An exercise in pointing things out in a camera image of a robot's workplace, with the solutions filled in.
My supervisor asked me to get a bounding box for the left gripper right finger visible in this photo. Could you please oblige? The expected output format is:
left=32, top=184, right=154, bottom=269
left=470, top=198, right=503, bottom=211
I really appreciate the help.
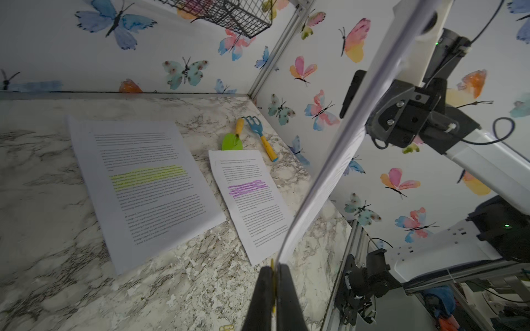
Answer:
left=276, top=263, right=309, bottom=331

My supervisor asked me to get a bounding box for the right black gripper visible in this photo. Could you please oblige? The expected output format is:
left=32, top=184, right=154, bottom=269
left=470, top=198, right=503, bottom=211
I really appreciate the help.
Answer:
left=340, top=70, right=447, bottom=149

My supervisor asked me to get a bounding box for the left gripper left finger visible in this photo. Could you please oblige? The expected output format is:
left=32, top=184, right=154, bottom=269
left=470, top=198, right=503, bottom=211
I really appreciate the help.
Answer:
left=242, top=266, right=275, bottom=331

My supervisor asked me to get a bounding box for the plain text document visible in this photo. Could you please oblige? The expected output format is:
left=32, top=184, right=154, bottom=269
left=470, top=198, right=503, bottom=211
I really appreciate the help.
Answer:
left=276, top=1, right=440, bottom=265

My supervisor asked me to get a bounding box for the document with purple highlight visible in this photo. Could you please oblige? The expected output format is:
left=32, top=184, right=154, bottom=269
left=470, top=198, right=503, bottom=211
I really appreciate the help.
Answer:
left=208, top=150, right=293, bottom=266

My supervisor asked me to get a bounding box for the document with green highlight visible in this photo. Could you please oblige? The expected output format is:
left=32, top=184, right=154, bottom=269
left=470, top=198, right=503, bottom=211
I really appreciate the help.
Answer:
left=68, top=117, right=226, bottom=274

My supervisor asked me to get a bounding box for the yellow paperclip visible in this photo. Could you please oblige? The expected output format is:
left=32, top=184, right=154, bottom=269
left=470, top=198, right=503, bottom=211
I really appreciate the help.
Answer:
left=219, top=324, right=235, bottom=331

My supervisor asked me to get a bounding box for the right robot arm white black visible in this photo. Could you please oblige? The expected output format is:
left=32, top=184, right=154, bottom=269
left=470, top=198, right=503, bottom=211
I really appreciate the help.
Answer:
left=340, top=28, right=529, bottom=288

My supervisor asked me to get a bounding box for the blue toy rake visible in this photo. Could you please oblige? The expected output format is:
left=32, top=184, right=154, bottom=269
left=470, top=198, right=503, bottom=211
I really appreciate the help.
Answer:
left=243, top=116, right=278, bottom=162

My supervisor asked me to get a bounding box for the green toy trowel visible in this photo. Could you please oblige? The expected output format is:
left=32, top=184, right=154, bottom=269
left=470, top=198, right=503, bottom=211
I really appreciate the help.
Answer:
left=222, top=118, right=245, bottom=150

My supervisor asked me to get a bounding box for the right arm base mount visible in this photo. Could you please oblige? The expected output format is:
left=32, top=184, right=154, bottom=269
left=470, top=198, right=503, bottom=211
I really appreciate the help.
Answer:
left=335, top=248, right=402, bottom=326

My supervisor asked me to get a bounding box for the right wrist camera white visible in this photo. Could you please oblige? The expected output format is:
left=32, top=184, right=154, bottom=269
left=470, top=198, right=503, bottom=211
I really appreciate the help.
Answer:
left=396, top=0, right=454, bottom=86

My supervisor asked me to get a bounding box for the black wire basket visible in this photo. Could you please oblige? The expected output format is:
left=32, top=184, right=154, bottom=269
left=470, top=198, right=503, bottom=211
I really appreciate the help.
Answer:
left=158, top=0, right=275, bottom=39

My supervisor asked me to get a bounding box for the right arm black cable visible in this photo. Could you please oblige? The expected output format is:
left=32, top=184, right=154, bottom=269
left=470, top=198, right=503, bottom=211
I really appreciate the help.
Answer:
left=422, top=0, right=516, bottom=146

